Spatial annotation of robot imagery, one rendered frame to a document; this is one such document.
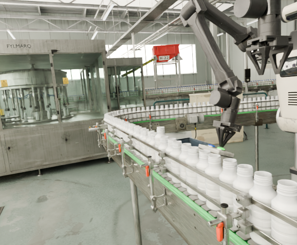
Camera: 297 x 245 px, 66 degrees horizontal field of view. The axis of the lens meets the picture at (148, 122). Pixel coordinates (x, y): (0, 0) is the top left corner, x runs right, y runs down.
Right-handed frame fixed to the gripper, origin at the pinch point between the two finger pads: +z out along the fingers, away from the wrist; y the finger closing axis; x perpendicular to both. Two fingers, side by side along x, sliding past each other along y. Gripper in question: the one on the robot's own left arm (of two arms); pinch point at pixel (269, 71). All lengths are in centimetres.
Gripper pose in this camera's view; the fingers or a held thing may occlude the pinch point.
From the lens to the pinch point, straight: 74.8
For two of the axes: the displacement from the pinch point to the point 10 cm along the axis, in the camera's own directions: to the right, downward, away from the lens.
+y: 9.3, -1.2, 3.5
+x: -3.7, -1.0, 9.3
